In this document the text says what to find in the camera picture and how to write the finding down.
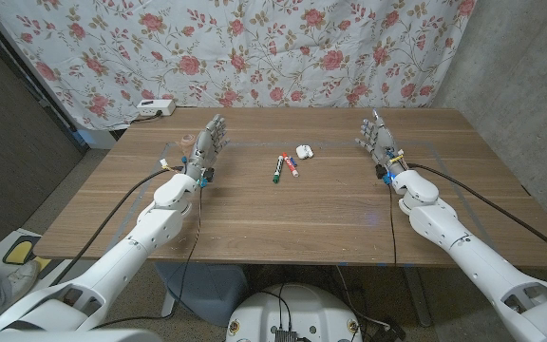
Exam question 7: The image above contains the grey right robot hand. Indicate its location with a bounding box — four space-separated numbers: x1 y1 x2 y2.
354 108 410 177

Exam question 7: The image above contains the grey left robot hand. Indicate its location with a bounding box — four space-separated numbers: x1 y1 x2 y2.
181 113 231 184

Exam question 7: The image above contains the white power strip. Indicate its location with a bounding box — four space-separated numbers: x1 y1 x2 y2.
136 98 178 118

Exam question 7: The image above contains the red Expo marker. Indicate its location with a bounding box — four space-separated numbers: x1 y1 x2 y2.
281 152 300 179

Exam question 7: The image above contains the floral backdrop cloth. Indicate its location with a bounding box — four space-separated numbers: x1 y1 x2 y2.
0 0 478 132

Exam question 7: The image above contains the blue-grey bin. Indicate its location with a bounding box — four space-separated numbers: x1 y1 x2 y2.
154 262 250 328

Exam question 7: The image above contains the grey table leg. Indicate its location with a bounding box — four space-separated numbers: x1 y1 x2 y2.
404 265 434 328

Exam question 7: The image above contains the white table leg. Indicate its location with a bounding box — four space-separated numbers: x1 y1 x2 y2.
160 289 178 319

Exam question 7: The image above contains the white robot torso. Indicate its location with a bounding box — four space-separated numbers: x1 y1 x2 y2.
224 283 364 342

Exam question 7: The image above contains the black power adapter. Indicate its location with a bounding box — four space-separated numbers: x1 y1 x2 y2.
372 318 407 342

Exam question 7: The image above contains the white yellow black floor mat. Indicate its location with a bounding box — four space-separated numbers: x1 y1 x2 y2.
0 228 73 291

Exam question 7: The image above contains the white grey shoe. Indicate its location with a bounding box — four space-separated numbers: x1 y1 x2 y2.
5 259 42 298

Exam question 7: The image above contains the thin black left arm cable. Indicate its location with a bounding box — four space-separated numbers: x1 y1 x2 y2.
93 182 204 330

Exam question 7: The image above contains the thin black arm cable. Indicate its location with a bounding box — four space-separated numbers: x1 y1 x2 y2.
93 182 204 330
387 183 398 267

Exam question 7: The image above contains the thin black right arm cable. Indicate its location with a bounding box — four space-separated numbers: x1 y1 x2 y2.
387 183 398 267

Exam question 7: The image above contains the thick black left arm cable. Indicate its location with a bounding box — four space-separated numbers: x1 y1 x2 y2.
47 166 184 288

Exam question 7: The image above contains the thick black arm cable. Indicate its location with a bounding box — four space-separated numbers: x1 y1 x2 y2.
47 166 184 288
406 162 547 266

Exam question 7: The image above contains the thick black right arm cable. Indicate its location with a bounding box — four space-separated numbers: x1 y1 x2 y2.
406 162 547 266

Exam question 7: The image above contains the black frame bar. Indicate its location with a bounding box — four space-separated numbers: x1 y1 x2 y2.
0 0 89 153

